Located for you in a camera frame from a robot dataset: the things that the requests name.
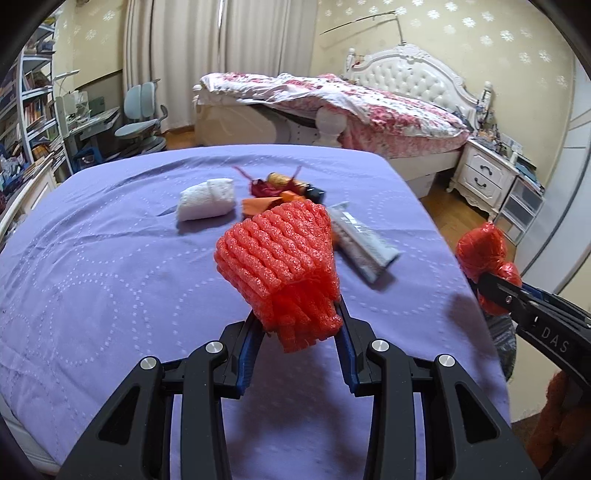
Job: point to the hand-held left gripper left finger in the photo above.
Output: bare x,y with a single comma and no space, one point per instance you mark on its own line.
247,364

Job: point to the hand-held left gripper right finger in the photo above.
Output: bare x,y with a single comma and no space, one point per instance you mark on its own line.
348,378

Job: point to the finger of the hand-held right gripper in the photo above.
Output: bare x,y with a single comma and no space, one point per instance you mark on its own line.
501,295
549,297

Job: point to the orange plastic bag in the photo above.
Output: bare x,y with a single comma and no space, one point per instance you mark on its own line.
480,249

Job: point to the black trash bag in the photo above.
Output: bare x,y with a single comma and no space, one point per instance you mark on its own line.
503,346

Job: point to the red foam fruit net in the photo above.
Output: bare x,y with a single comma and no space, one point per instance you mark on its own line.
277,258

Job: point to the white grey squeeze tube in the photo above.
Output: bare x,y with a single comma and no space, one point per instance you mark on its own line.
360,240

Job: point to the orange plastic wrapper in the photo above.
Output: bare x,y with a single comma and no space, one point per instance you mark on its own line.
258,205

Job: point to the white foam fruit net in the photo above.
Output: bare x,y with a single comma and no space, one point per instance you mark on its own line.
205,198

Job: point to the dark red ribbon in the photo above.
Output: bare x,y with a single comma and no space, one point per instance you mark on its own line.
261,188

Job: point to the yellow label brown bottle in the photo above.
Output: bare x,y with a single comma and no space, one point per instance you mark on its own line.
279,178

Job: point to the clear plastic drawer unit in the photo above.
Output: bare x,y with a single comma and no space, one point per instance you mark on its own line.
521,207

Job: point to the white sliding wardrobe door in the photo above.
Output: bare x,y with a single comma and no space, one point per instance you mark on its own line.
568,184

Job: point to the white nightstand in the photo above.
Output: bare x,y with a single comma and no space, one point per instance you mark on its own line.
485,175

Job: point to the white storage box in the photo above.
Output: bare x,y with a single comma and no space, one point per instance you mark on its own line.
422,184

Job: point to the white tufted headboard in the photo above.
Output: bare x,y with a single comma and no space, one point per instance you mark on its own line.
415,78

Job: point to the bed with floral quilt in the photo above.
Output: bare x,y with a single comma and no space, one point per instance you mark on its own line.
240,124

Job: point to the blue plastic stool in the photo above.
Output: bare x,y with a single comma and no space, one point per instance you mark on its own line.
87,157

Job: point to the pale blue desk chair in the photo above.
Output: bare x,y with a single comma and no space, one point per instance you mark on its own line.
138,124

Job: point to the pink floral quilt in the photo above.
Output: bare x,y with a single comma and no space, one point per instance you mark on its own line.
295,92

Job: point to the white low cabinet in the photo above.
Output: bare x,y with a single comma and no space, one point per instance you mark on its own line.
23,194

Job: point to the grey study desk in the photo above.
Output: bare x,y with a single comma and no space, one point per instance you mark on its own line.
92,124

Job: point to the beige window curtain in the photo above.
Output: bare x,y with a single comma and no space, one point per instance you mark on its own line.
207,60

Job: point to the white bookshelf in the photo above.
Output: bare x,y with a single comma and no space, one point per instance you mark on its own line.
32,101

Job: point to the white desk lamp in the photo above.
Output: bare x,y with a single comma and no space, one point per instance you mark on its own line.
67,76

